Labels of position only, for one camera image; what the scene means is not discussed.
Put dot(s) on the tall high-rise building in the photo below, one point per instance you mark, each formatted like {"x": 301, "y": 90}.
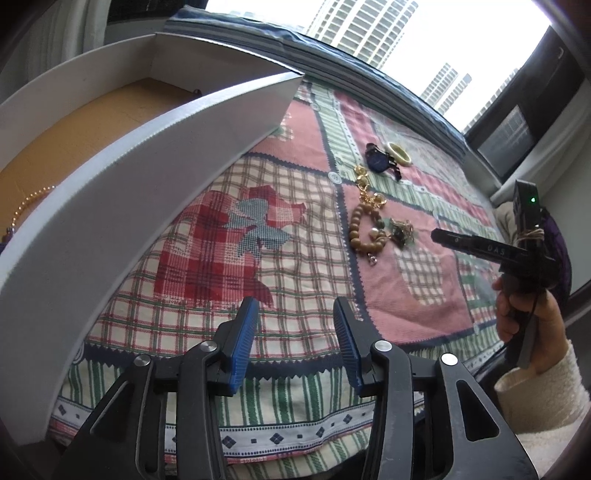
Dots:
{"x": 364, "y": 27}

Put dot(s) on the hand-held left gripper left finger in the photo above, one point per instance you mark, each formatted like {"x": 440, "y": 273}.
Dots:
{"x": 242, "y": 341}

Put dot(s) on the small silver pendant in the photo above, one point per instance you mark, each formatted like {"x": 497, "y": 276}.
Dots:
{"x": 372, "y": 260}

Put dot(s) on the small gold dark charm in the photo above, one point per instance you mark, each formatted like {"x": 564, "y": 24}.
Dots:
{"x": 400, "y": 230}

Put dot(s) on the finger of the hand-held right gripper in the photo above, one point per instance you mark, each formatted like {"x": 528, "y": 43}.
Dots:
{"x": 466, "y": 244}

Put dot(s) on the person's right forearm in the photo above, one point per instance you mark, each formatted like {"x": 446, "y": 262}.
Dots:
{"x": 545, "y": 397}

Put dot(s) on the slim high-rise building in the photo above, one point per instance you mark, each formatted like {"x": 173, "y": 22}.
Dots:
{"x": 445, "y": 90}

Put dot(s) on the dark wrist watch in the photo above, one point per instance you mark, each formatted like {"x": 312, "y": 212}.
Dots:
{"x": 377, "y": 159}

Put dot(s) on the white curtain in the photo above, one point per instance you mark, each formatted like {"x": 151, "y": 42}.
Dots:
{"x": 87, "y": 23}

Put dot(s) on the dark window frame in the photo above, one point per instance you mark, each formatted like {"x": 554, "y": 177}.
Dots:
{"x": 521, "y": 115}

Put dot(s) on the purple cloth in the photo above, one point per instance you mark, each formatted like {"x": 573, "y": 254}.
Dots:
{"x": 561, "y": 258}

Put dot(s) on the beige pillow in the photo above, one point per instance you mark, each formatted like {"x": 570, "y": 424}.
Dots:
{"x": 505, "y": 221}

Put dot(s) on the person's right hand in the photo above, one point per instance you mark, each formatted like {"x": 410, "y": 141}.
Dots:
{"x": 551, "y": 323}

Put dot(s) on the patchwork checked blanket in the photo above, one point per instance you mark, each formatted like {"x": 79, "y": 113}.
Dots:
{"x": 300, "y": 258}

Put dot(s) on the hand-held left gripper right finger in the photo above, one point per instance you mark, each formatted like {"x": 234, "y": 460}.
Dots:
{"x": 347, "y": 341}

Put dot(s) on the blue striped quilt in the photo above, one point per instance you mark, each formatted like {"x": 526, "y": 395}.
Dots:
{"x": 323, "y": 55}

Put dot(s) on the cream bangle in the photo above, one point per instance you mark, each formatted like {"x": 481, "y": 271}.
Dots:
{"x": 398, "y": 156}

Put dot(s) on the white cardboard box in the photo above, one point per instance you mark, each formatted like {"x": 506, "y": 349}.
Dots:
{"x": 115, "y": 194}

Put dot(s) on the gold earring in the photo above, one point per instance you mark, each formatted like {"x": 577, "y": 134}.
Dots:
{"x": 362, "y": 174}

